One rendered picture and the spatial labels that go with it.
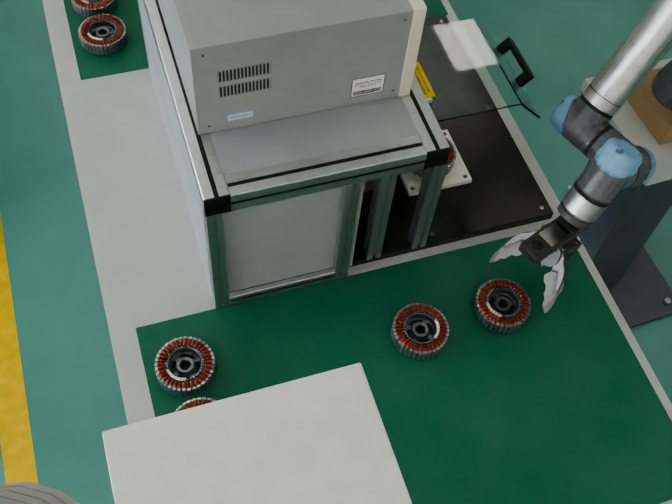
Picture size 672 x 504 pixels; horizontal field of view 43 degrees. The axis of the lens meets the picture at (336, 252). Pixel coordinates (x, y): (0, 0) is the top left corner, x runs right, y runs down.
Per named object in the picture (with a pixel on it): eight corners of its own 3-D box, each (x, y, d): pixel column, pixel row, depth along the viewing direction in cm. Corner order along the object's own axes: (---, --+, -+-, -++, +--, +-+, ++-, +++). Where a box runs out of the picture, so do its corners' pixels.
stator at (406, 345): (389, 357, 166) (391, 349, 163) (391, 307, 172) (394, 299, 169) (446, 363, 166) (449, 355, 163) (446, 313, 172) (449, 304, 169)
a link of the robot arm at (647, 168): (624, 125, 168) (602, 128, 160) (668, 162, 163) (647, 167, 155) (600, 156, 172) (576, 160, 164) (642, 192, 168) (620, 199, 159)
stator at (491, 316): (498, 276, 178) (502, 267, 175) (538, 313, 174) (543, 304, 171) (461, 306, 174) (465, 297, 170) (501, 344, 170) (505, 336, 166)
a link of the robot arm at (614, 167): (653, 159, 154) (635, 163, 148) (616, 204, 160) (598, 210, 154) (620, 132, 157) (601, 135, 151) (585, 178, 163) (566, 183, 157)
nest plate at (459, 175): (446, 132, 196) (447, 128, 195) (471, 182, 188) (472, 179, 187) (385, 145, 193) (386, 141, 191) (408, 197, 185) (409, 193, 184)
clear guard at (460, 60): (492, 35, 180) (498, 13, 175) (540, 118, 168) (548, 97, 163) (346, 62, 173) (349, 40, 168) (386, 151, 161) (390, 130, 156)
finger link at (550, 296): (568, 309, 169) (569, 264, 167) (556, 316, 165) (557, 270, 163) (553, 307, 171) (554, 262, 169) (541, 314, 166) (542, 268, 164)
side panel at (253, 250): (343, 264, 177) (356, 169, 150) (347, 276, 176) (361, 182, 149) (212, 296, 171) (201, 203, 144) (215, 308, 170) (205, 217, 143)
